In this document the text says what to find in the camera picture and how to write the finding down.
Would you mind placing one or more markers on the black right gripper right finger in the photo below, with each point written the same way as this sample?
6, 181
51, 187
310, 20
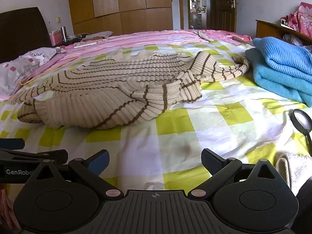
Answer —
222, 170

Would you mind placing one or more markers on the blue folded knit sweater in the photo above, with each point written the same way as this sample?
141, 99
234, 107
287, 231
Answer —
284, 57

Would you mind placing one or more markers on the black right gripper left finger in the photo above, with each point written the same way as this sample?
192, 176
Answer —
86, 172

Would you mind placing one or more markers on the grey pink-dotted pillow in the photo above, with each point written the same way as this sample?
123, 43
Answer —
14, 71

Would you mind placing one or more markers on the teal folded towel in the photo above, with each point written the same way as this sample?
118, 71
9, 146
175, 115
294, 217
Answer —
277, 82

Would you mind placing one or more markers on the pink striped quilt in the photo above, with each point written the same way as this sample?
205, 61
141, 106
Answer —
222, 45

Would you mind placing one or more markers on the black magnifying glass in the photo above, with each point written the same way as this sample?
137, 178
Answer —
302, 122

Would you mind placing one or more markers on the white folded towel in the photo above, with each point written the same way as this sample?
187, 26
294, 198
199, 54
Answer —
295, 170

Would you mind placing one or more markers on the dark wooden headboard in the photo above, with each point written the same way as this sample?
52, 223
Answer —
21, 31

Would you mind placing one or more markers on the steel thermos cup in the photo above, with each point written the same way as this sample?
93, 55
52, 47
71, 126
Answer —
64, 34

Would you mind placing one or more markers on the wooden side cabinet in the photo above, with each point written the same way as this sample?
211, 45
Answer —
265, 29

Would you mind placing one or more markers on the beige brown-striped knit sweater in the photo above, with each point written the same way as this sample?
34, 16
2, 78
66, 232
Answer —
121, 90

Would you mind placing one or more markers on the dark brown door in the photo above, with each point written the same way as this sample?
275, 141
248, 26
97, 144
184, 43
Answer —
223, 15

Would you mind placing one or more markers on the white flat box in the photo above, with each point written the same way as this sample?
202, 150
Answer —
85, 44

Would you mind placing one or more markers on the wooden wardrobe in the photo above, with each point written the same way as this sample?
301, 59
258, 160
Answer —
120, 16

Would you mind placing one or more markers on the pink storage box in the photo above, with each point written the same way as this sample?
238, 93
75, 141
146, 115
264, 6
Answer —
56, 37

